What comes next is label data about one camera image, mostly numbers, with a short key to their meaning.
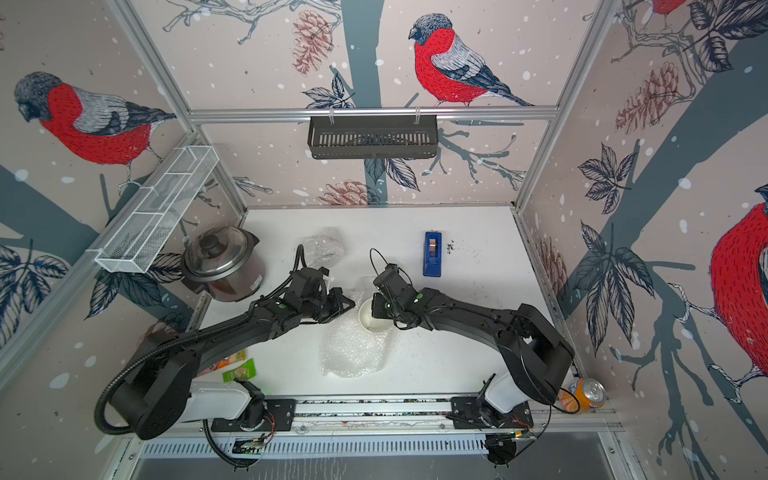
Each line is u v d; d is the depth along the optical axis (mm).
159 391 414
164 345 443
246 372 796
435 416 746
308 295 686
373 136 1057
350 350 839
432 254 1007
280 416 730
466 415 726
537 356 432
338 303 752
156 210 778
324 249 978
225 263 821
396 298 645
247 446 716
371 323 878
